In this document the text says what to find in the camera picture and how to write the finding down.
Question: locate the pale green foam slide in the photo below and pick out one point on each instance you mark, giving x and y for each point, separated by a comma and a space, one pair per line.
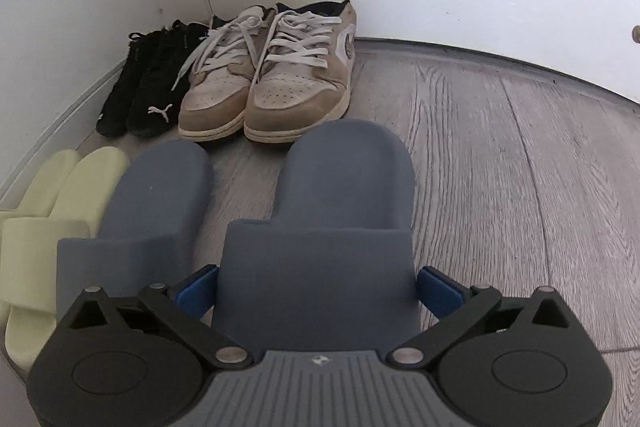
45, 177
95, 177

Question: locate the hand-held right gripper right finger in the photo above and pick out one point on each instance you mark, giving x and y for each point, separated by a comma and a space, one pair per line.
437, 287

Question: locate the beige leather sneaker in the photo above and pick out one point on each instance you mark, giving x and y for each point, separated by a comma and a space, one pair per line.
215, 102
295, 107

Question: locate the black suede shoe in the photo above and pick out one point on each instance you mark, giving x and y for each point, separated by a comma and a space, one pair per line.
117, 107
155, 102

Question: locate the grey foam slide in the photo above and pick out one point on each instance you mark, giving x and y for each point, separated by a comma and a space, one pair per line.
320, 257
150, 197

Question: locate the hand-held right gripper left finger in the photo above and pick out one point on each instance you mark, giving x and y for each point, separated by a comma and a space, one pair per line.
197, 294

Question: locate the metal door knob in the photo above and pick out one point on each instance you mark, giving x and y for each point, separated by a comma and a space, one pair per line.
636, 34

